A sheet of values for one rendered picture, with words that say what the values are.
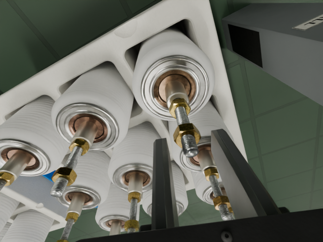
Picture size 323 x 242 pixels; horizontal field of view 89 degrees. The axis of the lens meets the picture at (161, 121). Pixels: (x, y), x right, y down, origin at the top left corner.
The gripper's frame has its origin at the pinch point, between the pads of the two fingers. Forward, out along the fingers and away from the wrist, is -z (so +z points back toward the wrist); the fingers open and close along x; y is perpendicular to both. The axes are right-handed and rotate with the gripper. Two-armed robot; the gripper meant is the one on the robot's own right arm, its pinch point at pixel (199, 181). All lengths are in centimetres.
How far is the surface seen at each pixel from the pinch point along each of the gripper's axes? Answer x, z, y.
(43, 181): 40, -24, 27
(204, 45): -5.2, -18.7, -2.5
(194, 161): -1.5, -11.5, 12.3
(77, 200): 19.1, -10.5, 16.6
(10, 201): 44, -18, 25
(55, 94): 18.1, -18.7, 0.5
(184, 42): -1.7, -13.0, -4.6
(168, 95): 0.8, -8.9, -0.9
